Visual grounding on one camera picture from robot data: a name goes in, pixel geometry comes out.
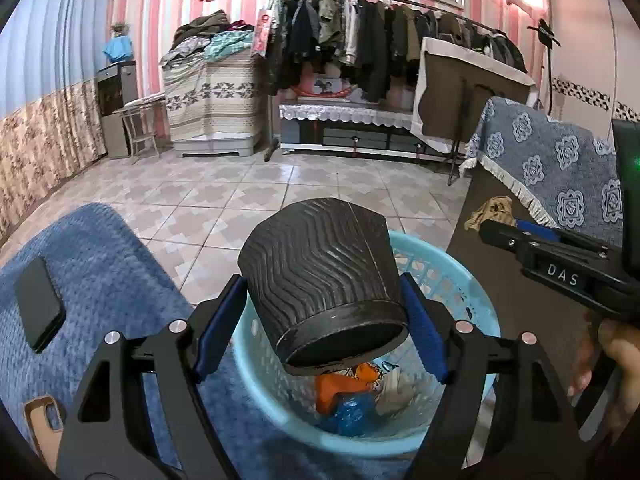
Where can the light blue plastic basket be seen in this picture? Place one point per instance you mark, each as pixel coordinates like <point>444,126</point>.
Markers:
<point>440,280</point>

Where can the black tripod stand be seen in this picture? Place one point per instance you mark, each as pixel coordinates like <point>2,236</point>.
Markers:
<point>549,70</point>

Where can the blue cloth cover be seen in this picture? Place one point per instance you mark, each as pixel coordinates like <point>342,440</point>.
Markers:
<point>117,49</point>

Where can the orange plastic bag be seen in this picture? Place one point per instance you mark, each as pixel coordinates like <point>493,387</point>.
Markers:
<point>335,390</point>

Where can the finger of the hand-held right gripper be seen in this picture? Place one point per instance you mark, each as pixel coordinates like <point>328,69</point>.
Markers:
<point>500,237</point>
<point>540,232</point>

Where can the dark panel with white cloth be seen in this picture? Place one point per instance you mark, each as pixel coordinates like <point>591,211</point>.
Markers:
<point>450,95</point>

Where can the small potted plant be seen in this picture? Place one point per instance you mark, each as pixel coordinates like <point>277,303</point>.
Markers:
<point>119,27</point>

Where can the colourful picture board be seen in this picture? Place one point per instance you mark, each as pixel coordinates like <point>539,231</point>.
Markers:
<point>325,85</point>

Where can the cabinet under patterned cloth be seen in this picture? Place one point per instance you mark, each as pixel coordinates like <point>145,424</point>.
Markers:
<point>215,105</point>

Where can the black phone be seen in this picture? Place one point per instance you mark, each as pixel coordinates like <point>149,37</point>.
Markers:
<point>37,305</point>

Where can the grey water dispenser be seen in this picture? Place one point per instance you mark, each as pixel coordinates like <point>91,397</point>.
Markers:
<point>117,135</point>

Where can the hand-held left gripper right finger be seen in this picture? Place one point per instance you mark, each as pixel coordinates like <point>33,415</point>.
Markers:
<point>425,330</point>

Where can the metal clothes rack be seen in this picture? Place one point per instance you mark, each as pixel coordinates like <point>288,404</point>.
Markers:
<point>273,125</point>

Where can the blue floral fringed cloth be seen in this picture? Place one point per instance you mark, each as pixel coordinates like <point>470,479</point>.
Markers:
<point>550,170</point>

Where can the low black cabinet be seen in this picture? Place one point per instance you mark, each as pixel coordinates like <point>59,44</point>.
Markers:
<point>350,137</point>

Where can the blue textured blanket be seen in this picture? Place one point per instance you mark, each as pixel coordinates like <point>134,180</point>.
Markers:
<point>100,260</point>

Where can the white lace cloth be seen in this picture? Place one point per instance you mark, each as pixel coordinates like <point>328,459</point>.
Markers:
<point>350,112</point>

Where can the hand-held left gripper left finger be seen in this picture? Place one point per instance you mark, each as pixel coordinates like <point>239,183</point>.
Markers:
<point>220,330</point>

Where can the row of hanging clothes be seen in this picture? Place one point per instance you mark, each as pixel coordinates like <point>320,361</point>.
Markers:
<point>370,40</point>

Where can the blue and floral curtain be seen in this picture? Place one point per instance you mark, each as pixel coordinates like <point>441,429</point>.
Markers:
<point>40,60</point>

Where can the dark brown table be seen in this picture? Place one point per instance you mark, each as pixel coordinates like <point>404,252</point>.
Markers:
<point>500,300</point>

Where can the black ribbed cup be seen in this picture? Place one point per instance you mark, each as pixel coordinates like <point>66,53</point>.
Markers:
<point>320,270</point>

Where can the person's right hand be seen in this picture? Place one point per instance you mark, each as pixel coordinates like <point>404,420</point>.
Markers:
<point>620,342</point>

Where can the tan rag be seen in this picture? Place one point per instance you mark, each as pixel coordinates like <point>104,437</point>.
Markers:
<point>492,210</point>

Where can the pink hanging bag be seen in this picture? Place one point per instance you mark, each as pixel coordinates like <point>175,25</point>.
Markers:
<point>261,35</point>

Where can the blue plastic wrap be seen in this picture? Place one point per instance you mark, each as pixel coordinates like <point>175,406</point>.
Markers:
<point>352,415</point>

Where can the pile of folded clothes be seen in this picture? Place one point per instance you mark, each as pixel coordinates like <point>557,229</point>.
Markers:
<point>200,30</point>

